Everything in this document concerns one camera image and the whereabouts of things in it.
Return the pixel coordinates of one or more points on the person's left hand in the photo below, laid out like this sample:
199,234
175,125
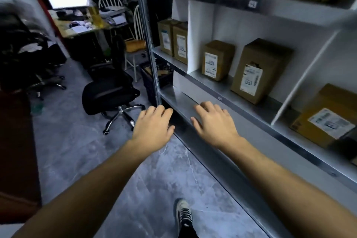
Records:
152,130

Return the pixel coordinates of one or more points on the person's right hand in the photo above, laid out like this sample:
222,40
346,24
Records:
216,129

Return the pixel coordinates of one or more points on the person's right middle finger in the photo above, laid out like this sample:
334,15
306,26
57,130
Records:
210,106

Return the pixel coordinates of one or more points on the person's right little finger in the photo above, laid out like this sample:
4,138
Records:
225,114

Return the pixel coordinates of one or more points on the person's left middle finger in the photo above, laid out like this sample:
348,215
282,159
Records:
159,111

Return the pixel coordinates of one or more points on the person's left thumb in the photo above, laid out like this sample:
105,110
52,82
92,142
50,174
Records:
171,131

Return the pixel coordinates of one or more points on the person's left little finger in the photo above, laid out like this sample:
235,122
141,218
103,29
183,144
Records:
142,115

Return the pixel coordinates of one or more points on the person's right thumb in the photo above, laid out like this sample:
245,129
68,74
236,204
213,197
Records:
196,125

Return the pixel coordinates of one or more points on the person's right forearm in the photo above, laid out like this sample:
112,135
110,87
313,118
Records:
284,184

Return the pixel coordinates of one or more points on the person's left forearm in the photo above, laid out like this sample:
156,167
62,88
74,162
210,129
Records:
83,187

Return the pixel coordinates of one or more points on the grey metal shelf rack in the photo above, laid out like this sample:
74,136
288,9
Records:
245,101

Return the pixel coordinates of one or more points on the black plastic crate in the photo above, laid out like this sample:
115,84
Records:
152,78

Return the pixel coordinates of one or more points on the black mesh office chair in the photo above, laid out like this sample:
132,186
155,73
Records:
108,92

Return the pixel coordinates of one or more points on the small labelled cardboard box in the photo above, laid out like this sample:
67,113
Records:
216,59

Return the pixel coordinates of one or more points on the tall torn-label cardboard box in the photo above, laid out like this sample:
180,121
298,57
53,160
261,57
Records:
259,70

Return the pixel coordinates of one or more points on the white wooden spindle chair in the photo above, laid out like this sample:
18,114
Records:
110,1
136,48

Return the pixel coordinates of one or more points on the yellow seat cushion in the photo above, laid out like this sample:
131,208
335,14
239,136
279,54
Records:
135,46

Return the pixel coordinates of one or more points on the tall narrow cardboard box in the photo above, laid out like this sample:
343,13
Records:
180,44
165,37

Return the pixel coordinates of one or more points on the white divider panel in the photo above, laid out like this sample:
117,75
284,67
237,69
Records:
200,37

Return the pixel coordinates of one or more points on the black and white sneaker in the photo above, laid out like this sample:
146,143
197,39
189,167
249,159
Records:
183,212

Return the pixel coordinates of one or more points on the cluttered office desk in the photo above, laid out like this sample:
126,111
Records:
83,39

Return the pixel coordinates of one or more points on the flat yellowish cardboard box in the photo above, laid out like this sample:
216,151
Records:
326,118

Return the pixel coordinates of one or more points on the person's leg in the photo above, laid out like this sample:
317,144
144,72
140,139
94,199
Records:
187,231

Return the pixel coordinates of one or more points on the white printer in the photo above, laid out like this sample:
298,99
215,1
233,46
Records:
114,16

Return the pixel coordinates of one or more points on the white papers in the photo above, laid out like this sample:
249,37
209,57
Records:
81,29

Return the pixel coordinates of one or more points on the yellow bottle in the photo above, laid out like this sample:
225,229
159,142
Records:
95,14

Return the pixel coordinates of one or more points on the dark computer mouse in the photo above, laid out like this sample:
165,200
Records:
74,24

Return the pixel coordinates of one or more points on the black keyboard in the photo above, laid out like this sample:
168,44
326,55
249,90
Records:
71,17

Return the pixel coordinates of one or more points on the dark red cabinet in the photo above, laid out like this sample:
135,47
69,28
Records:
16,157

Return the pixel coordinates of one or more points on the black cluttered office chair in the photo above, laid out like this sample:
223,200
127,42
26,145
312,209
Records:
22,56

